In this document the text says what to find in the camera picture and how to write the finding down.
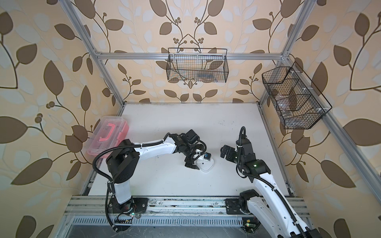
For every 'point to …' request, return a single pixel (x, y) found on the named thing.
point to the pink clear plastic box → (109, 133)
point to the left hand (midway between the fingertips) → (200, 155)
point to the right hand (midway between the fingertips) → (228, 152)
